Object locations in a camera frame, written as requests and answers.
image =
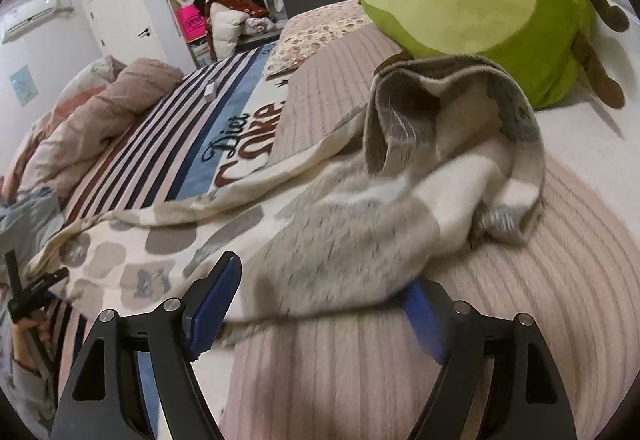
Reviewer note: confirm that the white air conditioner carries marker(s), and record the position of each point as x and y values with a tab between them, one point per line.
35	14

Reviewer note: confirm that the cream grey patterned fleece pants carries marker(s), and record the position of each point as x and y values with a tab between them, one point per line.
350	220

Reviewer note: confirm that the person's left hand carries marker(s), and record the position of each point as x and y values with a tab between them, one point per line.
32	337

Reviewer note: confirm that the pink ribbed pillow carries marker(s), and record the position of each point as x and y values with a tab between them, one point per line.
350	370

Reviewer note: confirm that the light blue denim shorts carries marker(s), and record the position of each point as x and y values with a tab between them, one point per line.
30	220

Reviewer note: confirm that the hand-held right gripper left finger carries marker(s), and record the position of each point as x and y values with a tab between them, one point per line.
215	305

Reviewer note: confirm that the pink duvet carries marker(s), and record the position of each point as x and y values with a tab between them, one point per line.
100	119

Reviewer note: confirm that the small blue wall poster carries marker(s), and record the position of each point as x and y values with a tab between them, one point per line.
23	85

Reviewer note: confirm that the pink bag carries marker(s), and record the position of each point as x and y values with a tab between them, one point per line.
191	22

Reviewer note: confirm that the white door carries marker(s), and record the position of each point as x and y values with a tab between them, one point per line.
120	19

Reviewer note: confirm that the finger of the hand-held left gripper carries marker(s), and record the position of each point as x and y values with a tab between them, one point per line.
50	279

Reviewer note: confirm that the floral pillow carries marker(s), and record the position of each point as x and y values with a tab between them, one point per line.
310	34

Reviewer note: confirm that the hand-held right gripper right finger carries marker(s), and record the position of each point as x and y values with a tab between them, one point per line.
425	320

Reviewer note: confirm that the green avocado plush toy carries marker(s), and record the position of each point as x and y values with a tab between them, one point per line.
500	9

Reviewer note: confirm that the striped printed blanket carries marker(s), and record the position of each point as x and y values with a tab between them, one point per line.
200	129

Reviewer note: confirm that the white and red jacket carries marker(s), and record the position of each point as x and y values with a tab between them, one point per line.
227	27

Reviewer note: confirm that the person's left forearm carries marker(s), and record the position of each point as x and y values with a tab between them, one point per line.
27	395

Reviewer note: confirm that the small white object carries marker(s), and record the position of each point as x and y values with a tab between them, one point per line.
210	89

